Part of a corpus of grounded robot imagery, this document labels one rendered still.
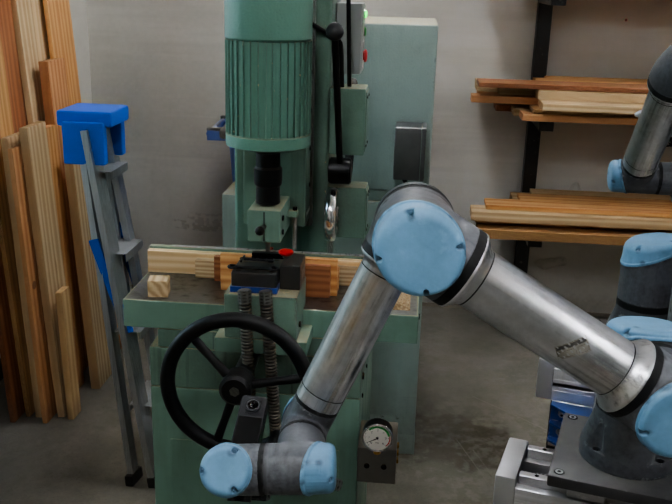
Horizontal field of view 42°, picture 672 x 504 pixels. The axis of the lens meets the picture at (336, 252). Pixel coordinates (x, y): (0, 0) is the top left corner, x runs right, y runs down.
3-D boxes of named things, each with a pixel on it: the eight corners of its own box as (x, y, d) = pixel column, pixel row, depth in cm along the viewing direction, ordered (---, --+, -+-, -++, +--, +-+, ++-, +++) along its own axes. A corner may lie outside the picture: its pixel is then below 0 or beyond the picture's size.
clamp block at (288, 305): (222, 337, 169) (221, 293, 166) (236, 312, 182) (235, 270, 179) (298, 342, 168) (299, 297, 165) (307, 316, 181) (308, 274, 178)
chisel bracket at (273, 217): (247, 248, 185) (247, 209, 183) (259, 230, 199) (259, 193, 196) (282, 250, 185) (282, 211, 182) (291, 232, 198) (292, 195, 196)
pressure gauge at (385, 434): (360, 459, 177) (362, 423, 175) (361, 450, 181) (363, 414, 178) (391, 461, 177) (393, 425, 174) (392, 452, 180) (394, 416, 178)
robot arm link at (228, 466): (254, 499, 124) (194, 499, 124) (266, 495, 134) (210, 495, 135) (255, 441, 125) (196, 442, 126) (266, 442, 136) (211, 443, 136)
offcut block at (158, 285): (150, 290, 184) (150, 275, 183) (170, 291, 184) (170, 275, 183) (147, 297, 180) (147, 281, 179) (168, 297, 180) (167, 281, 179)
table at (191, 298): (106, 344, 172) (104, 315, 170) (152, 291, 201) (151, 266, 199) (418, 364, 167) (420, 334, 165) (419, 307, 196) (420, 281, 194)
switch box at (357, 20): (334, 74, 205) (336, 2, 200) (338, 69, 214) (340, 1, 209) (360, 75, 204) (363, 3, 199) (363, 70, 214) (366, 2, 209)
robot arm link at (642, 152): (663, 58, 160) (607, 206, 203) (726, 60, 159) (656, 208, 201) (658, 12, 166) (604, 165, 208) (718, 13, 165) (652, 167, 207)
